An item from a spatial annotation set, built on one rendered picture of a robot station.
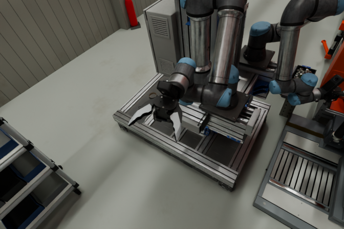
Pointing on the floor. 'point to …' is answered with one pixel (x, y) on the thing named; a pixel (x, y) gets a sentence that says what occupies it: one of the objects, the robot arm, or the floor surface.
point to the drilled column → (287, 108)
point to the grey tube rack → (28, 181)
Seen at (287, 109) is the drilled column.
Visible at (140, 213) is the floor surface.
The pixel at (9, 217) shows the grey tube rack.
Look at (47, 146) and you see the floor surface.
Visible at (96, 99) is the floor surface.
